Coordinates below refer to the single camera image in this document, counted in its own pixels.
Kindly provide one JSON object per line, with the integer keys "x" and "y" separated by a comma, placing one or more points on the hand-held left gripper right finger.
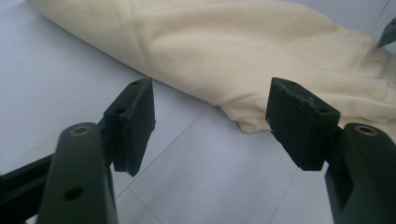
{"x": 299, "y": 124}

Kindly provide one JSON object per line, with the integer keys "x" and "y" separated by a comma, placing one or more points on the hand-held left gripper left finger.
{"x": 134, "y": 124}

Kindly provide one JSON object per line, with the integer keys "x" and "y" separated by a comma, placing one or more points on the cream baby pants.
{"x": 218, "y": 46}

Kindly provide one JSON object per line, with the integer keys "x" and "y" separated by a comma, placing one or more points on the white table cover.
{"x": 46, "y": 77}

